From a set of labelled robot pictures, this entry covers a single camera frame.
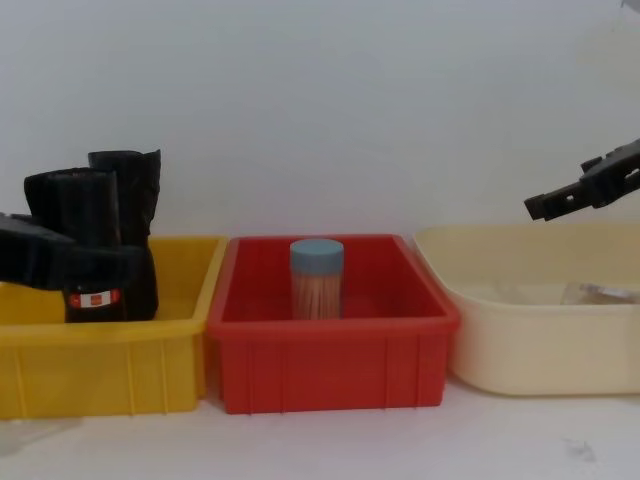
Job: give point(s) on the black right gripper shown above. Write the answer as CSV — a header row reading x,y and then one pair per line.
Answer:
x,y
612,175

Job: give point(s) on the clear plastic packet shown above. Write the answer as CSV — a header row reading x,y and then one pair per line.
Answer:
x,y
605,294

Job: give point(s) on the cream plastic basin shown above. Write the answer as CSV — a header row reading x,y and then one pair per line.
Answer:
x,y
540,350

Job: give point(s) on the toothpick jar with blue lid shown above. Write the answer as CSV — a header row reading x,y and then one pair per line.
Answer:
x,y
317,280

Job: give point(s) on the red plastic bin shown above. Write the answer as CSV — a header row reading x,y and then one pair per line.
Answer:
x,y
330,370

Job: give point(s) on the black bag roll, red label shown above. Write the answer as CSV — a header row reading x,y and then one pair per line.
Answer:
x,y
125,285

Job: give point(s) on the yellow plastic bin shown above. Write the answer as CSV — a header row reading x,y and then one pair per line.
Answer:
x,y
100,370

